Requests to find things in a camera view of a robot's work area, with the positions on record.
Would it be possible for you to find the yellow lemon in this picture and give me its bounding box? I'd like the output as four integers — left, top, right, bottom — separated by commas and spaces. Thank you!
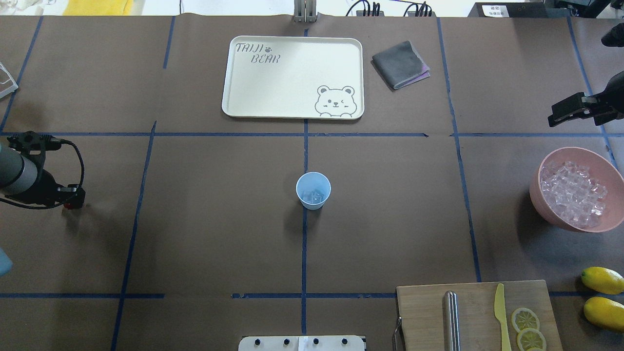
583, 297, 624, 333
580, 266, 624, 295

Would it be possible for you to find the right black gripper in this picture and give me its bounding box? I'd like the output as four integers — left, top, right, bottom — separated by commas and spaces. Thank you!
547, 23, 624, 127

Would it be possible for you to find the aluminium frame post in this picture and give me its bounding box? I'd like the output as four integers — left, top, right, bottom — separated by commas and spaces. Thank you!
293, 0, 318, 23

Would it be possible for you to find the lemon slice row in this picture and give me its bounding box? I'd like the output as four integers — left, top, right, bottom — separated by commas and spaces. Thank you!
510, 307, 547, 351

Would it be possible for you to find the cream bear serving tray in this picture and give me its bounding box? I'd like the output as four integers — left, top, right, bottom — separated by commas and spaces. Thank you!
221, 36, 365, 120

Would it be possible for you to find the white wire cup rack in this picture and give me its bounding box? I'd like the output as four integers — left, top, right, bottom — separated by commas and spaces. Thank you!
0, 63, 19, 98

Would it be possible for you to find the grey folded cloth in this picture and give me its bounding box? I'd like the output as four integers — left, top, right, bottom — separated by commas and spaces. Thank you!
372, 40, 430, 90

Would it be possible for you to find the light blue plastic cup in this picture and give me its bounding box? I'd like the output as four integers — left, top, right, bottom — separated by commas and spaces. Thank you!
295, 172, 332, 210

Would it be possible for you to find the pink bowl of ice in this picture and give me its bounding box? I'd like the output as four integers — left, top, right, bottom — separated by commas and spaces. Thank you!
529, 147, 624, 233

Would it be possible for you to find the yellow cloth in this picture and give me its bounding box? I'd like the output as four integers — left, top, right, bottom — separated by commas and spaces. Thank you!
62, 0, 134, 16

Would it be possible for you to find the yellow plastic knife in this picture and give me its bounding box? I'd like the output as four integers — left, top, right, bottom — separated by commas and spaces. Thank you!
493, 283, 512, 351

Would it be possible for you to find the wooden cutting board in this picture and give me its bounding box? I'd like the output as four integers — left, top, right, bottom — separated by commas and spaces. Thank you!
396, 280, 563, 351

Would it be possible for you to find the steel black handled tool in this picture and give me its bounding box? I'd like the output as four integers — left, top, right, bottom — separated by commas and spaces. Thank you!
443, 291, 461, 351

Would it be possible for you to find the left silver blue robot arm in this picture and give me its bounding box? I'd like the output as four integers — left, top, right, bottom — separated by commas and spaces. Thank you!
0, 131, 86, 210

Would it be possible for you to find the white camera pole base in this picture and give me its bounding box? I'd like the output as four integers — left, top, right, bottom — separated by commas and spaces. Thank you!
238, 335, 367, 351

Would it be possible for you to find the black power adapter box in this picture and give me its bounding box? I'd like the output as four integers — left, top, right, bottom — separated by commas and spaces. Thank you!
468, 1, 548, 18

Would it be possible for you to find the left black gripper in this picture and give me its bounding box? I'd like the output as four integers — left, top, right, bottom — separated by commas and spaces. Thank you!
6, 131, 86, 207

